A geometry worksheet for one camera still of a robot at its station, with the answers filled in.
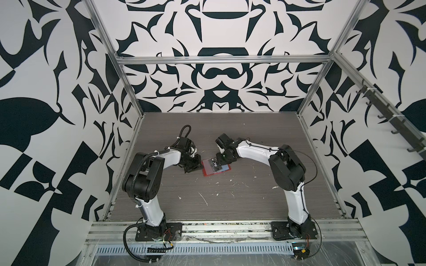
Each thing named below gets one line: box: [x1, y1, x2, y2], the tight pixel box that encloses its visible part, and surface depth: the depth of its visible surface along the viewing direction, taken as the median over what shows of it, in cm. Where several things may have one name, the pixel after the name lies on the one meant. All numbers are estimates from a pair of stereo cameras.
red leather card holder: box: [201, 158, 232, 177], surface depth 95 cm
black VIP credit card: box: [208, 156, 223, 173], surface depth 96 cm
